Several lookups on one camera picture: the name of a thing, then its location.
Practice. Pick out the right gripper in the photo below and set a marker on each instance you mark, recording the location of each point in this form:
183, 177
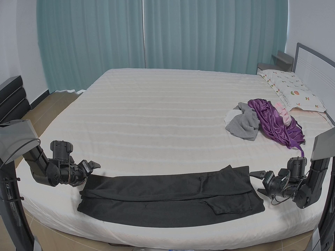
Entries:
277, 186

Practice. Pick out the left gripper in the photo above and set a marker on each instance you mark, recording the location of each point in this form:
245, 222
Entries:
79, 176

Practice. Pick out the black T-shirt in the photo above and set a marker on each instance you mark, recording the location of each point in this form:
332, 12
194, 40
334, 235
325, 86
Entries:
170, 197

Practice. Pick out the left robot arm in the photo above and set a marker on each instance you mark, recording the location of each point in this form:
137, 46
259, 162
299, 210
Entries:
41, 166

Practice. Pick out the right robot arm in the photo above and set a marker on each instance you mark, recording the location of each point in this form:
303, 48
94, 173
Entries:
314, 182

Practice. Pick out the bed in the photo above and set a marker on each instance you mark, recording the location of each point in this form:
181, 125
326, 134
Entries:
157, 114

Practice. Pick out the grey garment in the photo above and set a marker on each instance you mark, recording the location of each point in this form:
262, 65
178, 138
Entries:
244, 127

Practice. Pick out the purple garment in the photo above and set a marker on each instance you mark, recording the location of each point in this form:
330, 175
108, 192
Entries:
274, 124

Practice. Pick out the pink garment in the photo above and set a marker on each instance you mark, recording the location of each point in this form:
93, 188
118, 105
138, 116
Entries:
284, 115

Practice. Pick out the white garment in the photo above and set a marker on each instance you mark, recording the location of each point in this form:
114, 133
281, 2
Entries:
231, 116

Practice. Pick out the white printed pillow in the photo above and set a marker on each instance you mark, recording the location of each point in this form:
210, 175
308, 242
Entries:
293, 87

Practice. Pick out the black chest of drawers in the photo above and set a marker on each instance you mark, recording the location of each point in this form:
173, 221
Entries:
11, 98

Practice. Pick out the grey bedside table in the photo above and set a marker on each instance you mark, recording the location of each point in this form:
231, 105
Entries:
282, 59

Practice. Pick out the blue-green curtain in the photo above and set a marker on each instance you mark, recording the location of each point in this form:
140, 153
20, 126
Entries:
91, 35
214, 27

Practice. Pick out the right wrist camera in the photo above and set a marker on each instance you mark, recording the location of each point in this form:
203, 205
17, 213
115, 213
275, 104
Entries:
284, 173

